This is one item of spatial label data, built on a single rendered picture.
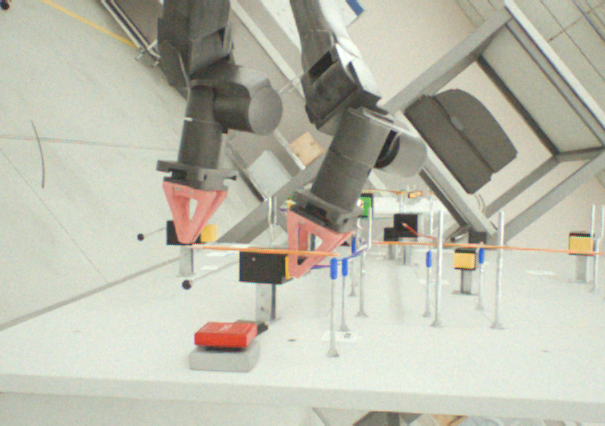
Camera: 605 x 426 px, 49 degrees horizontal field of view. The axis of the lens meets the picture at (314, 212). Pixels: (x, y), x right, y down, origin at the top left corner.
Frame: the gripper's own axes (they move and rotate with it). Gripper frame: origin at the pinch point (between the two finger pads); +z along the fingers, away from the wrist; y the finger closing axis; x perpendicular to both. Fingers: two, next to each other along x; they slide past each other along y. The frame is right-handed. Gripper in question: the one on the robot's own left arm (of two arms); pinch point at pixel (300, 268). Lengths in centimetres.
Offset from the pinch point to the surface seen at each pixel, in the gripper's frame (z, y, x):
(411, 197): 23, 358, 35
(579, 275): -9, 52, -35
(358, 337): 2.8, -4.2, -10.3
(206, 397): 7.4, -24.5, -2.8
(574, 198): -17, 788, -90
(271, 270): 1.4, -2.0, 2.7
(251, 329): 2.6, -18.0, -2.3
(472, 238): -3, 77, -15
